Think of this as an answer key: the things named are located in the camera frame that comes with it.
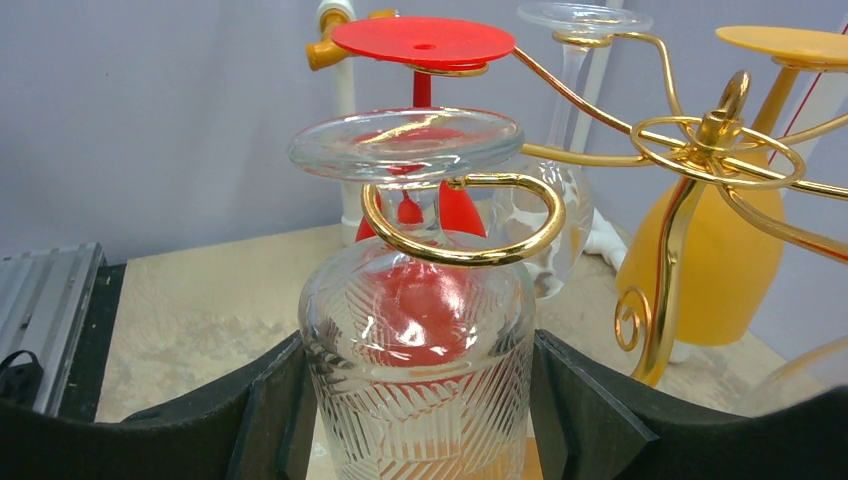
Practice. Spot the yellow plastic goblet front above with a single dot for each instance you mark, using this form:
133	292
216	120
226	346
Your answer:
729	265

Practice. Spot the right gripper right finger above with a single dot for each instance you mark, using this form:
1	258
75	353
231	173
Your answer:
592	422

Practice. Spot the red plastic goblet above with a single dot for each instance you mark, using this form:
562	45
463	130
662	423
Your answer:
426	308

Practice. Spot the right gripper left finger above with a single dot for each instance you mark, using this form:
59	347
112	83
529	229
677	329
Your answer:
254	423

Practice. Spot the orange brass tap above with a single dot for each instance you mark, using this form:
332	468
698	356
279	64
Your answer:
326	52

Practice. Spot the ribbed clear wine glass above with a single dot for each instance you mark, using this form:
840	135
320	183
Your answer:
798	380

